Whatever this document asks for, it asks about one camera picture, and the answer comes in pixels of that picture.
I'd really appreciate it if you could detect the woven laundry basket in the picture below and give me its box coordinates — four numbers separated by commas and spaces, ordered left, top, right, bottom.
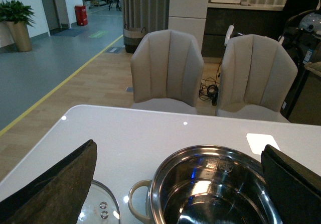
123, 24, 146, 54

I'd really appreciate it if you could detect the black baby stroller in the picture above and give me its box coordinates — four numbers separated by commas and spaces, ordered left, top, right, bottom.
279, 10, 320, 119

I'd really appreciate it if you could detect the black cable bundle on floor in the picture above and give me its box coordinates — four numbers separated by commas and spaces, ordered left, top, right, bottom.
198, 58, 223, 106

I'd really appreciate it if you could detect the beige chair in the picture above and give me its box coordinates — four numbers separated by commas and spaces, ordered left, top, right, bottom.
130, 30, 204, 115
216, 34, 298, 123

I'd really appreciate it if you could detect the glass pot lid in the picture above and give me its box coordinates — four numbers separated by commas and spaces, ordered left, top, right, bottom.
77, 180, 121, 223

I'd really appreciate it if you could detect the white cabinet column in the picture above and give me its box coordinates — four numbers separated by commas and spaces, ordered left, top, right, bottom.
168, 0, 209, 49

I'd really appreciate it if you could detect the potted green plant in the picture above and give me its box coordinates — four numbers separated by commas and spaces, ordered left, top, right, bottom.
1, 0, 35, 52

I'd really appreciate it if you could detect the grey electric cooking pot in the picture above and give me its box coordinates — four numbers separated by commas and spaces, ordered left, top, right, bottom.
128, 145, 282, 223

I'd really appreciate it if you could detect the beige chair on right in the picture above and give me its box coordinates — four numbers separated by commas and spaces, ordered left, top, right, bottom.
216, 34, 298, 123

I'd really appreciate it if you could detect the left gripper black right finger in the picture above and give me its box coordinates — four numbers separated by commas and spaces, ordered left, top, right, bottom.
261, 145, 320, 223

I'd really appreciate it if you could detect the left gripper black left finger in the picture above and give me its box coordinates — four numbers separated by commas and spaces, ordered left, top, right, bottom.
1, 140, 97, 223

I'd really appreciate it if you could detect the red bin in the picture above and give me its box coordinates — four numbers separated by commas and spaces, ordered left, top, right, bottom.
75, 5, 88, 26

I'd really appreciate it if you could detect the beige chair on left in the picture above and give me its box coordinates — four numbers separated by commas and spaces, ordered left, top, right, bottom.
130, 30, 204, 115

